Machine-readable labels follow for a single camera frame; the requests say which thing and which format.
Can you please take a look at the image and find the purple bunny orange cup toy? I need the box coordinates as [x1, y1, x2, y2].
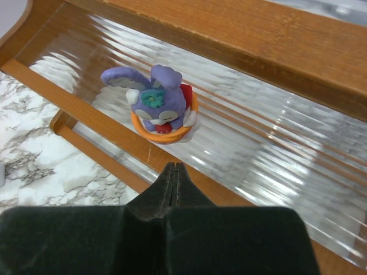
[100, 65, 200, 144]

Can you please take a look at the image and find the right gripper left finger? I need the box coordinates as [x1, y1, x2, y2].
[1, 163, 175, 274]

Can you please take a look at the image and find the wooden tiered shelf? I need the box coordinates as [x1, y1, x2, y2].
[1, 1, 366, 274]

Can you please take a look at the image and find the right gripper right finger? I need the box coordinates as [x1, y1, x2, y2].
[167, 162, 322, 275]

